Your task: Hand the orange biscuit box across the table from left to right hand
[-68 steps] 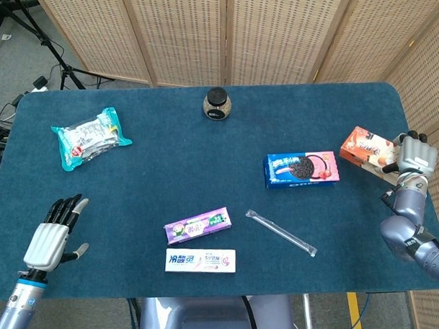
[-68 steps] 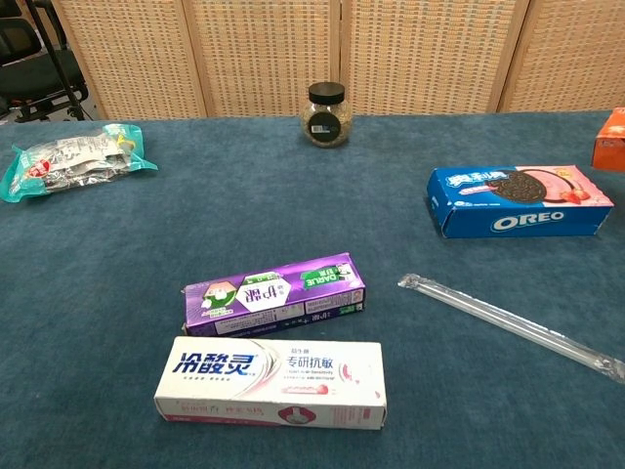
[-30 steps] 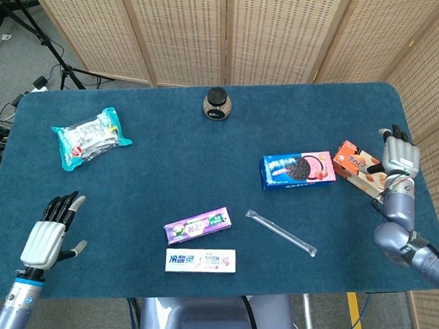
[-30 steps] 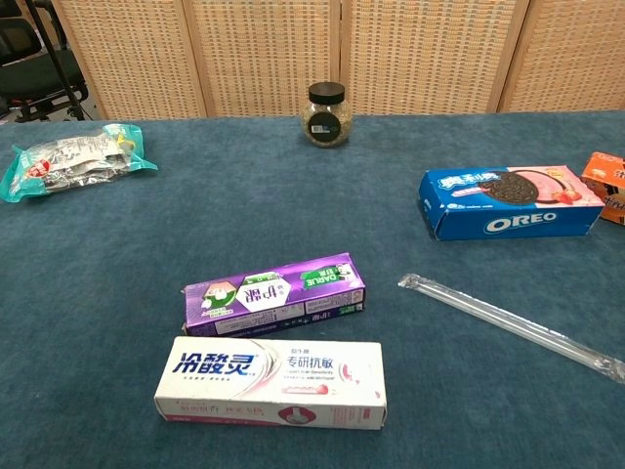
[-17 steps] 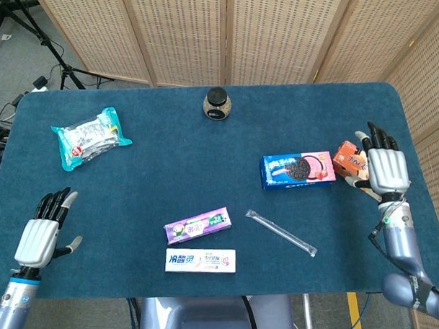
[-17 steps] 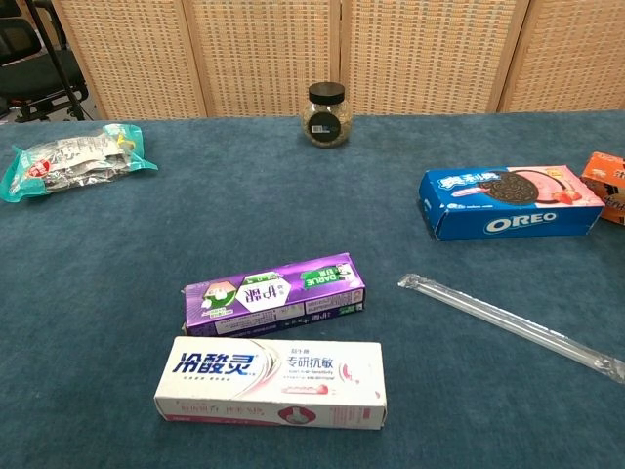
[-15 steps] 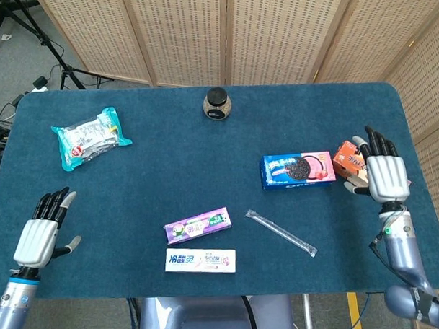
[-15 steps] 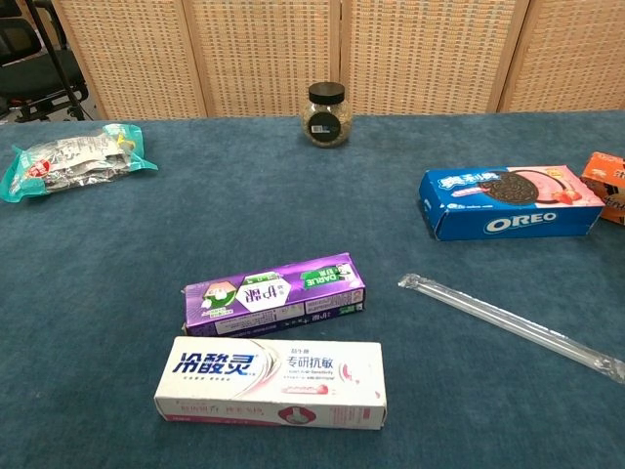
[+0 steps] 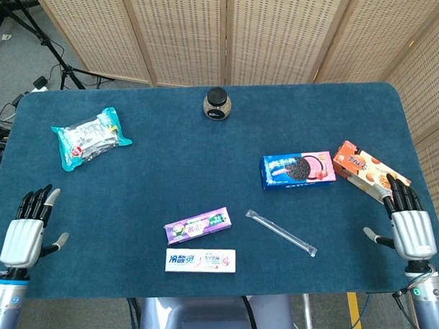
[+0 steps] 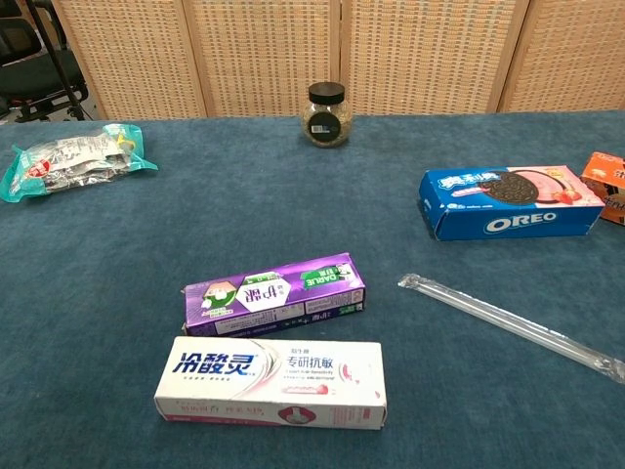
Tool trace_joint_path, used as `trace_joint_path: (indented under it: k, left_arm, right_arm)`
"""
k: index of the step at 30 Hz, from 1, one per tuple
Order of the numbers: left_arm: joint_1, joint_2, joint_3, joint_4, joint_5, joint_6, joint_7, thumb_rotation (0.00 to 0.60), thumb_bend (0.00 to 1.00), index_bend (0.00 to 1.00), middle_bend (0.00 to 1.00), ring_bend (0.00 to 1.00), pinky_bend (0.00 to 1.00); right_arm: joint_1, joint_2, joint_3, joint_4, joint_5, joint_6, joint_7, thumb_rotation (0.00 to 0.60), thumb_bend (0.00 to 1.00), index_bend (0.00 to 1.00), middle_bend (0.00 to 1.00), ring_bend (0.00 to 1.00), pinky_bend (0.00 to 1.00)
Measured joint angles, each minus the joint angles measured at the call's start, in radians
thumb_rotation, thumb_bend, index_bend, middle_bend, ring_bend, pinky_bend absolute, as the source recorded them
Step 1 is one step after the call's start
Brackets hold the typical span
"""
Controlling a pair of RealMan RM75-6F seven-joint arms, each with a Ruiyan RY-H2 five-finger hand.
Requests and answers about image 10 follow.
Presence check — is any white pink toothpaste box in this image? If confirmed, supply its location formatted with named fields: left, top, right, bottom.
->
left=153, top=335, right=389, bottom=431

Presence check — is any blue table mat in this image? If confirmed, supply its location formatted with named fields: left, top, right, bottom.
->
left=0, top=110, right=625, bottom=469

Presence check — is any purple toothpaste box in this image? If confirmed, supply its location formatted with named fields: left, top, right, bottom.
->
left=180, top=252, right=366, bottom=338

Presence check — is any glass jar with black lid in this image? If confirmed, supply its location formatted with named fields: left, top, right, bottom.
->
left=299, top=82, right=352, bottom=149

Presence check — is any blue pink Oreo box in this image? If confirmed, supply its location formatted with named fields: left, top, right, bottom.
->
left=418, top=164, right=606, bottom=242

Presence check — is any black tripod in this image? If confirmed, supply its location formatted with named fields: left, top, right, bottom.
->
left=23, top=0, right=88, bottom=121

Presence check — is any black office chair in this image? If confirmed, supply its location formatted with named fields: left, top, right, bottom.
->
left=0, top=0, right=92, bottom=123

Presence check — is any teal silver snack packet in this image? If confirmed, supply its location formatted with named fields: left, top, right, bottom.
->
left=0, top=122, right=159, bottom=204

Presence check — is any clear wrapped straw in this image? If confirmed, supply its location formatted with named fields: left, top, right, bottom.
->
left=397, top=273, right=625, bottom=385

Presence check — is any wicker folding screen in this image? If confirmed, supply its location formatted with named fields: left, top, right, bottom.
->
left=51, top=0, right=625, bottom=118

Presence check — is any orange biscuit box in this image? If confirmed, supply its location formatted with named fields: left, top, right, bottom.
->
left=580, top=150, right=625, bottom=227

